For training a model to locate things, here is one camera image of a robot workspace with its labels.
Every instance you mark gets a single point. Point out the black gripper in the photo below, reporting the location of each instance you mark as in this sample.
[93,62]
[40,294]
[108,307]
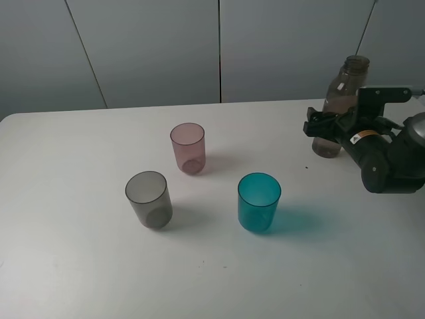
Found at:
[362,138]

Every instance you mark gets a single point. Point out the teal translucent plastic cup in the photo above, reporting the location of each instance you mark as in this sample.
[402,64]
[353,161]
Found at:
[258,198]

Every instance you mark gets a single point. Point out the pink translucent plastic cup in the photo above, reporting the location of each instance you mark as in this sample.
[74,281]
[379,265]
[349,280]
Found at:
[188,141]

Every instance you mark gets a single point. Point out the grey translucent plastic cup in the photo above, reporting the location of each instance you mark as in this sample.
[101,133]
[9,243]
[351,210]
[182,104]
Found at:
[148,194]

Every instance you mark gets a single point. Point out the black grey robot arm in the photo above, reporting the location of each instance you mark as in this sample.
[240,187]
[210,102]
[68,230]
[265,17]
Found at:
[390,156]

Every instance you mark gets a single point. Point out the brown translucent plastic bottle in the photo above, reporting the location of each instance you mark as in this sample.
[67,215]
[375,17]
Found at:
[341,95]

